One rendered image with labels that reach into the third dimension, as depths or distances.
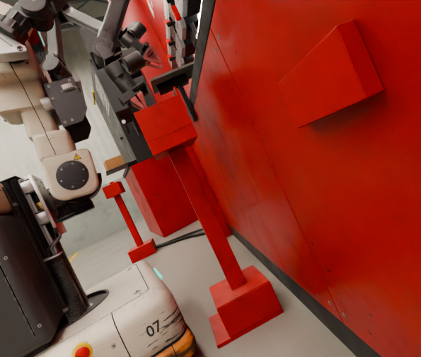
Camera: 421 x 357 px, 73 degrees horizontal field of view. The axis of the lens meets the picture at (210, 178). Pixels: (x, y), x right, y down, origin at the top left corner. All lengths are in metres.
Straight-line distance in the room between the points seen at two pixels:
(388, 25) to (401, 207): 0.18
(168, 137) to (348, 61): 0.72
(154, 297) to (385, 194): 0.74
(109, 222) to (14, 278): 7.37
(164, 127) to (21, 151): 7.84
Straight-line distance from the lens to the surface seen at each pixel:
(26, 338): 1.01
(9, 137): 8.84
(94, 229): 8.32
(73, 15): 1.74
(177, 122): 0.96
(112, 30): 1.11
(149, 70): 2.35
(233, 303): 1.03
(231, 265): 1.07
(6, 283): 0.98
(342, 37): 0.31
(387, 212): 0.39
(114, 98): 2.45
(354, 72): 0.30
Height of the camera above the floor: 0.55
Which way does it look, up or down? 2 degrees down
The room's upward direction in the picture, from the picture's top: 25 degrees counter-clockwise
